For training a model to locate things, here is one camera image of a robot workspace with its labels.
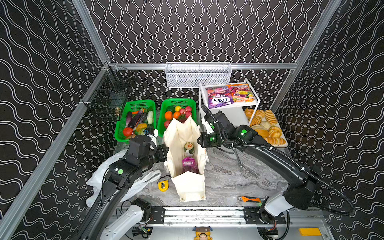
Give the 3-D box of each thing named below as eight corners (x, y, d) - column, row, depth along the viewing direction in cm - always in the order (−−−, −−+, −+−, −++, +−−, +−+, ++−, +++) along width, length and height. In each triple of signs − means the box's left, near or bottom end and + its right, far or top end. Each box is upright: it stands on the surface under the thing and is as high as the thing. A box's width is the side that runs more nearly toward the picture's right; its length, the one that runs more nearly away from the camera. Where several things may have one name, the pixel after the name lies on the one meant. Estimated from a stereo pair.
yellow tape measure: (158, 191, 84) (157, 190, 82) (159, 182, 87) (158, 180, 85) (168, 191, 84) (167, 190, 82) (169, 182, 87) (168, 180, 85)
